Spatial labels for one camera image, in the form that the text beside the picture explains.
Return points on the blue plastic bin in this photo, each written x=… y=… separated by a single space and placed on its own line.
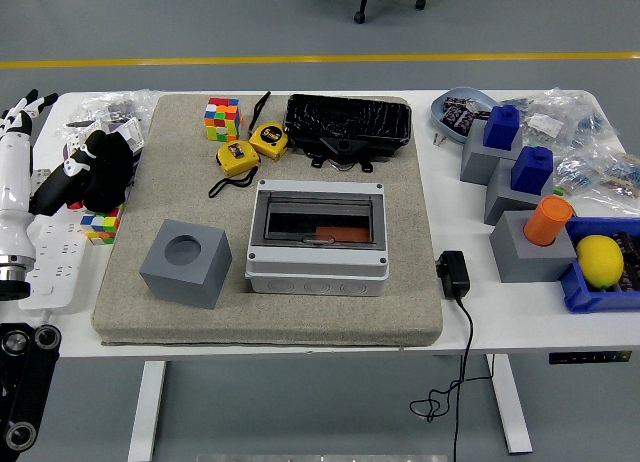
x=590 y=299

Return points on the grey-brown fabric mat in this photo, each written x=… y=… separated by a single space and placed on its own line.
x=300 y=322

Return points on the grey electrical junction box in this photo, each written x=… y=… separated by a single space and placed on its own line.
x=320 y=272

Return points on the yellow tape measure round label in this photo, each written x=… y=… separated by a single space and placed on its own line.
x=270 y=139

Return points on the clear bag of small parts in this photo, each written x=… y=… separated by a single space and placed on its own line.
x=580 y=172
x=622 y=179
x=555 y=114

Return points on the black triangular bracket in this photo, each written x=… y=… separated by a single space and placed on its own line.
x=342 y=146

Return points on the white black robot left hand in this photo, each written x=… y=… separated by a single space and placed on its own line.
x=15 y=182

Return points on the black plastic tray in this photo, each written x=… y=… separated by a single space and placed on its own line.
x=350 y=117

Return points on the yellow tape measure square label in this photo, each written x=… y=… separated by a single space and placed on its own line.
x=236 y=157

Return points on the clear hinged box lid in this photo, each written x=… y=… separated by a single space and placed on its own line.
x=320 y=209

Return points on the black cloth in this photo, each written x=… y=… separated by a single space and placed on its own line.
x=110 y=177

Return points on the yellow lemon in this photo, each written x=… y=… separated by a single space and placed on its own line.
x=600 y=259

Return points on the white circuit breaker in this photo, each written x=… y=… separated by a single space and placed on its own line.
x=44 y=176

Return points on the grey block with round hole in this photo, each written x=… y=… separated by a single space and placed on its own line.
x=530 y=262
x=190 y=277

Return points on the colourful puzzle cube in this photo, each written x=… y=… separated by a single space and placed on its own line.
x=102 y=227
x=222 y=119

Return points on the white purple carton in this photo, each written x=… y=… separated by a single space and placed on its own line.
x=127 y=131

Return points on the blue battery block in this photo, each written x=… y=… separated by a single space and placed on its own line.
x=532 y=169
x=502 y=127

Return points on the pale blue plate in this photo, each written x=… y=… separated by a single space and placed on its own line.
x=440 y=118

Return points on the white table leg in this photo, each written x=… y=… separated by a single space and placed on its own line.
x=510 y=407
x=147 y=407

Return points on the small green part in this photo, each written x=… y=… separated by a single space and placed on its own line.
x=562 y=190

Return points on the small metal clip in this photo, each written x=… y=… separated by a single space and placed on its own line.
x=438 y=139

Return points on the black table control panel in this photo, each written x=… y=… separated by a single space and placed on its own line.
x=590 y=357

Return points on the clear bag of dark parts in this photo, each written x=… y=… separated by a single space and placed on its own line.
x=115 y=104

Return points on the dark packets stack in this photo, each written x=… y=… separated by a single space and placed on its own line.
x=631 y=262

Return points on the orange cylinder battery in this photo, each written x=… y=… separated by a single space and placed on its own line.
x=342 y=233
x=547 y=219

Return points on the dark snack packet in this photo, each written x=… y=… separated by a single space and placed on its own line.
x=460 y=119
x=455 y=102

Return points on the grey holder block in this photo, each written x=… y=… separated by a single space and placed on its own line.
x=477 y=162
x=505 y=202

